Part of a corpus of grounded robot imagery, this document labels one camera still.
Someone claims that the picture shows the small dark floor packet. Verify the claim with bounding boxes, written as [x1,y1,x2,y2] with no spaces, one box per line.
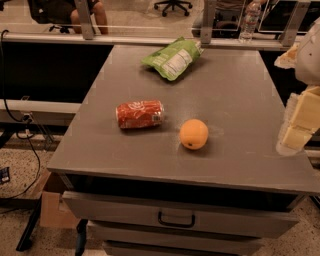
[0,167,10,184]

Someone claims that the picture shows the green rice chip bag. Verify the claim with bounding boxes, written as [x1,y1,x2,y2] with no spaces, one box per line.
[141,37,203,81]

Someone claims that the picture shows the grey top drawer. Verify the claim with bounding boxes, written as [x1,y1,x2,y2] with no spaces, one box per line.
[63,191,298,238]

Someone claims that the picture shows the grey drawer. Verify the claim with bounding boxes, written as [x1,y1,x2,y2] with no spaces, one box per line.
[88,221,262,255]
[63,191,298,238]

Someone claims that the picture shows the black drawer handle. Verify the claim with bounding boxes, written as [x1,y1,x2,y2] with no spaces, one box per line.
[157,211,196,229]

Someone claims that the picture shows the seated person left background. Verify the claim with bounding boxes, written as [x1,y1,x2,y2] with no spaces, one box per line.
[70,0,108,35]

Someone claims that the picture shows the orange fruit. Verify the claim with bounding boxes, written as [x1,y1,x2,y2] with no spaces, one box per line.
[179,119,209,150]

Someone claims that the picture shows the seated person right background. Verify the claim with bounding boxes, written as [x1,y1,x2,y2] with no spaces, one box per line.
[214,0,246,31]

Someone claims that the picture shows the clear plastic water bottle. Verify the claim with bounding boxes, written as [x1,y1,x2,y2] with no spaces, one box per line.
[239,0,261,42]

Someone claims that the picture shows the grey middle drawer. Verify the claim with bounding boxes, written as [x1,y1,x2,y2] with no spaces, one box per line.
[88,221,262,255]

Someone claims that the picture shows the black office chair base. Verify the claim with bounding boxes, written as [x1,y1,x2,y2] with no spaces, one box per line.
[153,0,193,17]

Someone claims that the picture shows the red coke can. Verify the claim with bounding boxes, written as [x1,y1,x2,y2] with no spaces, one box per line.
[116,100,164,129]

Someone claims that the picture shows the seated person background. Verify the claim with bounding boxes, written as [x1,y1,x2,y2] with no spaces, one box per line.
[70,0,108,35]
[214,0,246,31]

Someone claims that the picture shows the cardboard box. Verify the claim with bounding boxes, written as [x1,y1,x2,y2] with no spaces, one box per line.
[40,174,79,229]

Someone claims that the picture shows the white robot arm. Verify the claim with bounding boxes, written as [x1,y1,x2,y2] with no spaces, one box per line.
[277,18,320,156]

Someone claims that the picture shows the black power cable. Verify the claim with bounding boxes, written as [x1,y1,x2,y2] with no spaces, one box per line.
[0,29,42,201]

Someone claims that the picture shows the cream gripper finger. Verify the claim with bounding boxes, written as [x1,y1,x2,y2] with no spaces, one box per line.
[290,86,320,133]
[281,126,313,150]

